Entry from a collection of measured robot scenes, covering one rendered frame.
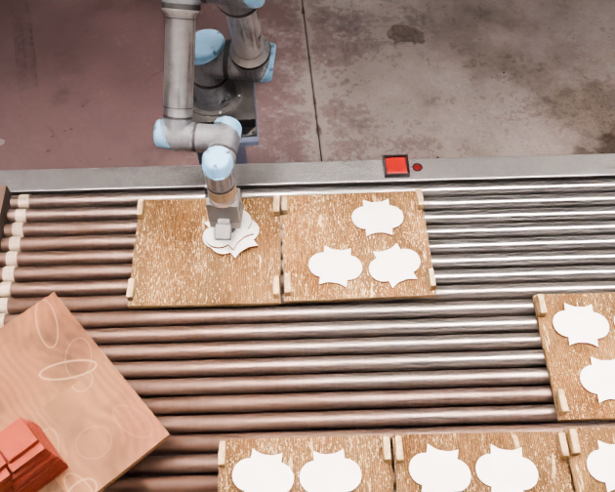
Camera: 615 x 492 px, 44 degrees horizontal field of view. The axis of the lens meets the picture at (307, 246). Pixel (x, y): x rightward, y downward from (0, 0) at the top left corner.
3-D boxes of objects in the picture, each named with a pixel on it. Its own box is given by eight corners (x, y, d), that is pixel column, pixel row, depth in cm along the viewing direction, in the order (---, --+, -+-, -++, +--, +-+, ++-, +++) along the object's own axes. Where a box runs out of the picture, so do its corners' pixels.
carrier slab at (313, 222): (281, 198, 226) (281, 195, 225) (420, 193, 227) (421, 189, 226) (284, 304, 207) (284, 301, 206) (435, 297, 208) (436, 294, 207)
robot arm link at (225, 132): (199, 110, 199) (191, 143, 193) (242, 114, 199) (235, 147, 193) (203, 131, 206) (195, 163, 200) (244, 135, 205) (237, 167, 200)
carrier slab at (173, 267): (141, 203, 226) (140, 199, 225) (280, 200, 226) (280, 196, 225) (128, 308, 207) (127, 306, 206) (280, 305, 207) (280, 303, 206)
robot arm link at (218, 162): (234, 143, 191) (228, 170, 187) (238, 170, 201) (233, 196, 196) (204, 140, 192) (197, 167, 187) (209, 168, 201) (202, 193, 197)
